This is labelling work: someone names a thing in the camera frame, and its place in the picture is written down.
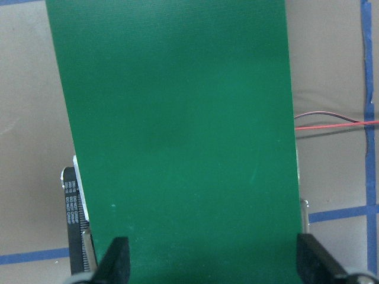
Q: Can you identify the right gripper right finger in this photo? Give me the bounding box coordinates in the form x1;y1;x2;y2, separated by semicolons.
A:
296;233;348;284

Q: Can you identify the black timing belt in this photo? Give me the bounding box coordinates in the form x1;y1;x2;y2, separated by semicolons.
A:
60;167;97;275

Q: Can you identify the red black wire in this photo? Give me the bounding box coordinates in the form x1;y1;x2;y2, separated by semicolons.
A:
294;111;379;131

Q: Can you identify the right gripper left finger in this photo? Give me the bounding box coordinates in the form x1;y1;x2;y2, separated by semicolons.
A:
93;237;130;283

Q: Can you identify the green conveyor belt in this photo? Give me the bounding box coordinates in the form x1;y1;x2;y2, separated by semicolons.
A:
46;1;301;283

